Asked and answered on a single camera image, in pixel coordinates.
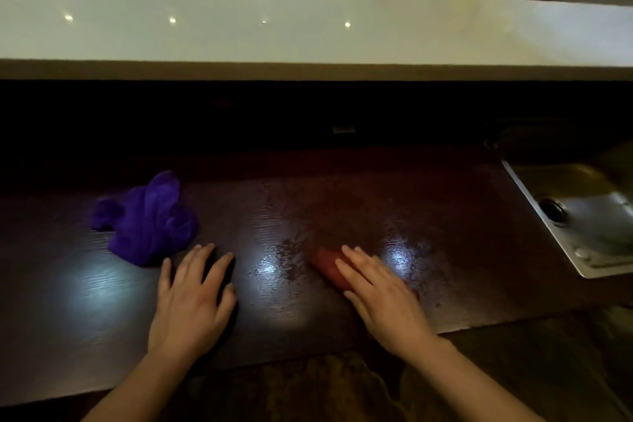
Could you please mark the person's left hand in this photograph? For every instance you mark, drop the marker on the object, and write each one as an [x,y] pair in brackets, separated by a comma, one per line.
[185,318]

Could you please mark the person's right hand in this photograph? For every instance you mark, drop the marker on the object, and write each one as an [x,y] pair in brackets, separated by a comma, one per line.
[390,313]

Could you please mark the person's left middle finger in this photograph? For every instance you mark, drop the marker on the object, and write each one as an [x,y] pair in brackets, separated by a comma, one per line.
[203,263]

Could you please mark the person's left thumb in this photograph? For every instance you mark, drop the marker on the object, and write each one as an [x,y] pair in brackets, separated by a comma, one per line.
[228,305]

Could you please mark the person's left little finger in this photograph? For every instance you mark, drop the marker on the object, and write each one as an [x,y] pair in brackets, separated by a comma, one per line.
[165,273]

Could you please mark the person's right thumb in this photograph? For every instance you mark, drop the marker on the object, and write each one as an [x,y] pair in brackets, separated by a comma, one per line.
[357,305]

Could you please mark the person's right middle finger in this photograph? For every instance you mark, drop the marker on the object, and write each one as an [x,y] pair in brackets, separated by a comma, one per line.
[358,262]

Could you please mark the person's right forearm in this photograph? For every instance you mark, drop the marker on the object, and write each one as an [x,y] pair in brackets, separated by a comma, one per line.
[465,384]

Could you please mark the person's left forearm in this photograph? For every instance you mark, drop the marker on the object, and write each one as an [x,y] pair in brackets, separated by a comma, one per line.
[141,389]

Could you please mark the purple cleaning cloth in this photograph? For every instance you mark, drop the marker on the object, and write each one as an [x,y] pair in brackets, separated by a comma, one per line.
[148,221]

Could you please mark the round sink drain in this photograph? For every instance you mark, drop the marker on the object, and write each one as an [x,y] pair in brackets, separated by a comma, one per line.
[553,211]

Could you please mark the stainless steel sink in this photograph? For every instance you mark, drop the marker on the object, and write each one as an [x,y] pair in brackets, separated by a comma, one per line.
[588,219]

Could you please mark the white raised counter ledge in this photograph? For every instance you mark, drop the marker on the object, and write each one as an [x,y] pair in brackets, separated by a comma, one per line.
[316,26]

